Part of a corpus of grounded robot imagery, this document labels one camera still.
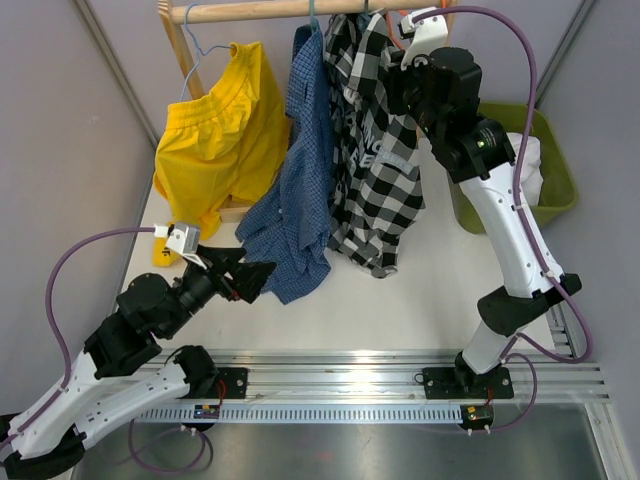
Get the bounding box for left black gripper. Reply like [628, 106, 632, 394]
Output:
[161, 244, 277, 338]

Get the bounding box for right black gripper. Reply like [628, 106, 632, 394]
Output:
[385, 45, 447, 142]

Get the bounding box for orange hanger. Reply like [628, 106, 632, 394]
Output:
[384, 0, 457, 50]

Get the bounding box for black white checked shirt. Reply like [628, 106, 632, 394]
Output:
[323, 13, 424, 279]

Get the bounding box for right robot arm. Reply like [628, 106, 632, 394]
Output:
[389, 47, 582, 398]

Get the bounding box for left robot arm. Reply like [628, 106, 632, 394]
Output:
[1, 246, 276, 479]

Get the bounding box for blue checked shirt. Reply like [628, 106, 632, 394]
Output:
[236, 25, 334, 305]

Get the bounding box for grey blue hanger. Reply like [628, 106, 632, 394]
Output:
[363, 0, 375, 15]

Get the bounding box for teal hanger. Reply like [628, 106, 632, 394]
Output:
[308, 0, 319, 32]

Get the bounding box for yellow garment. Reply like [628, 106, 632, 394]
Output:
[153, 42, 290, 239]

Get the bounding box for green plastic basket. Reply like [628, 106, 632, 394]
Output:
[449, 102, 578, 235]

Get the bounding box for wooden clothes rack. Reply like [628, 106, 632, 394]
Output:
[157, 0, 460, 224]

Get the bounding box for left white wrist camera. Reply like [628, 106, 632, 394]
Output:
[153, 222, 207, 269]

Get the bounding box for white slotted cable duct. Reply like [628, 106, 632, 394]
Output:
[137, 403, 462, 425]

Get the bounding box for light blue wire hanger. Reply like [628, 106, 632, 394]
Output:
[180, 3, 232, 101]

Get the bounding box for aluminium mounting rail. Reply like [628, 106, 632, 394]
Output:
[67, 299, 614, 406]

